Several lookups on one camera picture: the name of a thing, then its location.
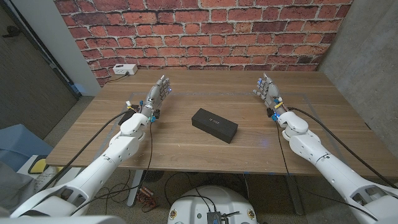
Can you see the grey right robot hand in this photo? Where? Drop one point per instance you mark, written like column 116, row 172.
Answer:
column 270, row 93

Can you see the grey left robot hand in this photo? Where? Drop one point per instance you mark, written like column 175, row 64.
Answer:
column 157, row 93

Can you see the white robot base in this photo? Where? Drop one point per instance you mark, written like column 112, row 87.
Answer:
column 199, row 205

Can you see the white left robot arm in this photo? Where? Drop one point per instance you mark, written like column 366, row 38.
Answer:
column 102, row 165

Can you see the grey module on robot base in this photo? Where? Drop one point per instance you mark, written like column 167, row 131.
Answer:
column 214, row 217

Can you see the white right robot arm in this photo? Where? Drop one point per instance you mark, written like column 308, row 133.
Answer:
column 326, row 165

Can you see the black rectangular box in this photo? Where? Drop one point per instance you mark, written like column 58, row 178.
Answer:
column 214, row 124

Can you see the white power strip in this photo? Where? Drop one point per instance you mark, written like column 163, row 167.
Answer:
column 124, row 69

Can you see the red brick print backdrop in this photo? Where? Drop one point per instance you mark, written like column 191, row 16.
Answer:
column 202, row 37

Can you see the black round floor grille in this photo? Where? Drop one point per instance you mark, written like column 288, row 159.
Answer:
column 154, row 175

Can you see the grey table leg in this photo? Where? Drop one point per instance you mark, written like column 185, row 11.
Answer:
column 135, row 189
column 295, row 196

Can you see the dark grey panelled door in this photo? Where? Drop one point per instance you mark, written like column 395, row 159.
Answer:
column 25, row 87

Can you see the white yellow black floor mat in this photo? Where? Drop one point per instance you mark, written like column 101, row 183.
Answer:
column 40, row 165

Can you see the blue seat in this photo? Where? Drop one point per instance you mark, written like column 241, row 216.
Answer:
column 18, row 143

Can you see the person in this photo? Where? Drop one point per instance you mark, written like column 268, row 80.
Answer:
column 15, row 186

